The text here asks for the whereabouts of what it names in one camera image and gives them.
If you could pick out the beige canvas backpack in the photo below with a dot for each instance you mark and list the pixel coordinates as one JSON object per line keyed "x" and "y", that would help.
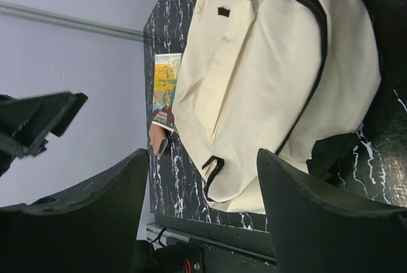
{"x": 274, "y": 74}

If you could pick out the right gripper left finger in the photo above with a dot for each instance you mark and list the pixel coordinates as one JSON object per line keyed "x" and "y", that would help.
{"x": 89, "y": 227}

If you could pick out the brown leather wallet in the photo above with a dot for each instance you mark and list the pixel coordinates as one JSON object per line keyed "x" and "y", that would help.
{"x": 159, "y": 138}

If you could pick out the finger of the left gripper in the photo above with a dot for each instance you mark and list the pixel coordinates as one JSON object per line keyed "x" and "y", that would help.
{"x": 25, "y": 123}

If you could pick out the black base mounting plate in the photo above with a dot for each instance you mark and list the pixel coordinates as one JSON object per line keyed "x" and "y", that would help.
{"x": 178, "y": 245}

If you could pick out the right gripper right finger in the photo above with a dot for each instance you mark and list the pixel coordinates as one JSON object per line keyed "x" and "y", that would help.
{"x": 316, "y": 227}

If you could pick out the yellow illustrated book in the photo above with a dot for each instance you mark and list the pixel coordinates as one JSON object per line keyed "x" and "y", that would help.
{"x": 164, "y": 87}

